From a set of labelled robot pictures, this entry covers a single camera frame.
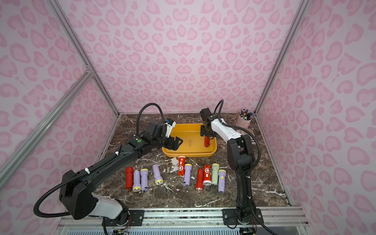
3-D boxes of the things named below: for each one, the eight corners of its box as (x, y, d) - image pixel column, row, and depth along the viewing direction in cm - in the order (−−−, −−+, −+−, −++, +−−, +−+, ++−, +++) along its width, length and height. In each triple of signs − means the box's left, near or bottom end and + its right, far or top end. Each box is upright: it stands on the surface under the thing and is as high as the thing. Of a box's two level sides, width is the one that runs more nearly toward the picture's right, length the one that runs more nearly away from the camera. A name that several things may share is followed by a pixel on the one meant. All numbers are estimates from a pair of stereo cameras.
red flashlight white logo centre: (177, 176, 89) (176, 173, 86) (178, 158, 96) (178, 155, 93) (185, 176, 89) (184, 173, 86) (185, 158, 96) (185, 155, 93)
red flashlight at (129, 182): (126, 189, 84) (125, 187, 82) (127, 169, 92) (125, 167, 90) (133, 187, 85) (131, 186, 83) (133, 167, 93) (131, 165, 91)
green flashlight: (210, 184, 85) (211, 182, 83) (212, 164, 93) (212, 162, 90) (217, 185, 85) (218, 183, 82) (218, 165, 93) (219, 163, 90)
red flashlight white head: (203, 185, 85) (203, 183, 82) (202, 167, 92) (202, 164, 90) (211, 185, 85) (212, 183, 82) (210, 167, 92) (210, 164, 90)
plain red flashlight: (195, 189, 84) (195, 188, 81) (197, 169, 92) (197, 167, 89) (203, 190, 84) (203, 189, 81) (204, 170, 91) (205, 168, 89)
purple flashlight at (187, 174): (183, 185, 86) (182, 183, 83) (185, 165, 93) (185, 163, 91) (190, 185, 85) (189, 183, 83) (192, 166, 93) (191, 163, 90)
